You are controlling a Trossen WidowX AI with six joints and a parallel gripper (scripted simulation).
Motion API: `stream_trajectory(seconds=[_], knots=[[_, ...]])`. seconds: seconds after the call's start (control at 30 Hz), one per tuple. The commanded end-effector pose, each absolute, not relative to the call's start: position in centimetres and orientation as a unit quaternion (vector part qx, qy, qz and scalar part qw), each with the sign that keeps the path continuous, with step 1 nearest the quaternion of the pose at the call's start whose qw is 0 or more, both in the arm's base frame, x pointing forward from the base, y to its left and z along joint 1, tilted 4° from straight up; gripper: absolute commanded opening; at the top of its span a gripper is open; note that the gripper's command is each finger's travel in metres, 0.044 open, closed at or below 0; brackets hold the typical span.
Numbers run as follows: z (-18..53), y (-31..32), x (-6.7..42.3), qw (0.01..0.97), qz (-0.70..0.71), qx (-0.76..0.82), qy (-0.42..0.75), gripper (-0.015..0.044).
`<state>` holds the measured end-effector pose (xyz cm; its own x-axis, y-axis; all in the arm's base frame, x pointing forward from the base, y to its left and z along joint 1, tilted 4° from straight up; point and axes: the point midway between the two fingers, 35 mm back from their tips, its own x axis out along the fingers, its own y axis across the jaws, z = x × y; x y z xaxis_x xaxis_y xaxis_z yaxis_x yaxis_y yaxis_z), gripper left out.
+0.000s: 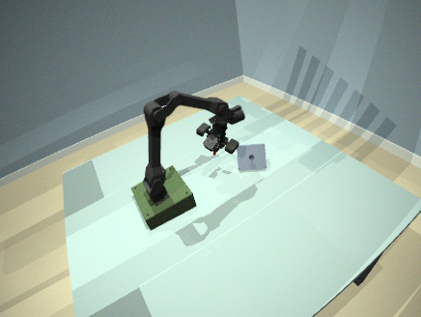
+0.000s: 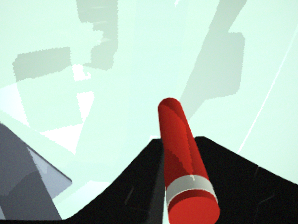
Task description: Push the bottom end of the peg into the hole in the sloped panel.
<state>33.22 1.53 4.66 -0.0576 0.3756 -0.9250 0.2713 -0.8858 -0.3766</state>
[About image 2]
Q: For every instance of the red peg with grey band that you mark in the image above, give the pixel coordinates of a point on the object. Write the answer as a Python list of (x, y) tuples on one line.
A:
[(189, 196)]

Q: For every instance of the grey metal plate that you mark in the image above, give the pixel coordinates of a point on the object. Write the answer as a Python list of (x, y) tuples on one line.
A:
[(28, 182)]

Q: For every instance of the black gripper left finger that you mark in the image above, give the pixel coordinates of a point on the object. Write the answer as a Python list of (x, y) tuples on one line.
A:
[(135, 197)]

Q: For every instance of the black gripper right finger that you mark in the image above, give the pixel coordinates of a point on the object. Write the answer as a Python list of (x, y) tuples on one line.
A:
[(247, 193)]

